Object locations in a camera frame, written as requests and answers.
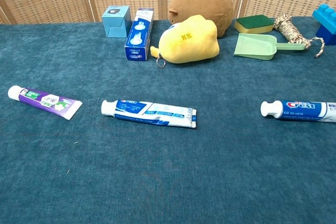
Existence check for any blue Crest toothpaste tube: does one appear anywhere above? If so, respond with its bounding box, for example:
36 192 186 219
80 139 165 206
260 100 336 123

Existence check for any crumpled blue white toothpaste tube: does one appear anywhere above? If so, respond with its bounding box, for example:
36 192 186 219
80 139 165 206
101 99 197 129

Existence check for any long blue toothpaste carton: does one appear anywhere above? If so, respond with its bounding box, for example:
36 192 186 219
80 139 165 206
124 7 155 61

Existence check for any purple white toothpaste tube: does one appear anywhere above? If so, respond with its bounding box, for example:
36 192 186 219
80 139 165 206
7 85 83 121

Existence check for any yellow plush toy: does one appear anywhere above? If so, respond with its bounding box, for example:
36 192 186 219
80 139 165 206
150 14 220 64

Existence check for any teal table cloth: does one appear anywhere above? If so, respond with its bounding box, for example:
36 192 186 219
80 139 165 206
0 16 336 224

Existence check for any small light blue carton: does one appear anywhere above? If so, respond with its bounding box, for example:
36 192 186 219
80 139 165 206
101 5 132 38

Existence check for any brown plush toy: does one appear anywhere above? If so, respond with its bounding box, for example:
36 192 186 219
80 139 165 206
167 0 234 38

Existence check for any light green plastic dustpan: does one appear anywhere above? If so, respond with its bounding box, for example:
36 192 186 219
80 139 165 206
233 33 307 61

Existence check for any green yellow sponge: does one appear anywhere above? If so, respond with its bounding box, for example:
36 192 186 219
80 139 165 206
234 14 275 35

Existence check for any dark blue building block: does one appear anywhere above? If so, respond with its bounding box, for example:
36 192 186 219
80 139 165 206
316 23 336 46

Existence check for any light blue building block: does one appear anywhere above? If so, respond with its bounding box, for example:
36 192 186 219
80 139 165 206
312 3 336 29

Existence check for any metal key ring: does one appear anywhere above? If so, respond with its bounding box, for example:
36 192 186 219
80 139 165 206
156 52 166 68

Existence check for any coiled beige rope bundle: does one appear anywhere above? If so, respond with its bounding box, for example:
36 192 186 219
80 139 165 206
273 14 326 59

